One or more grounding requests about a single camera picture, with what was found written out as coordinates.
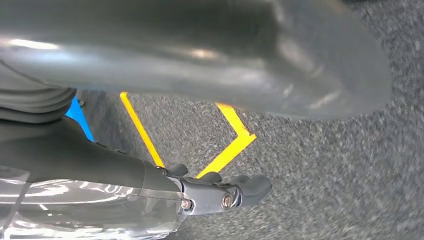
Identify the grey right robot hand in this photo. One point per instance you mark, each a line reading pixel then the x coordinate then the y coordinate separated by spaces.
pixel 82 162

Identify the blue metal shelf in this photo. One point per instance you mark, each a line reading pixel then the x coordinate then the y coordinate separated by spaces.
pixel 79 119

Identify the yellow floor tape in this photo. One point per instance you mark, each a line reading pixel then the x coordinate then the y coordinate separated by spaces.
pixel 232 149

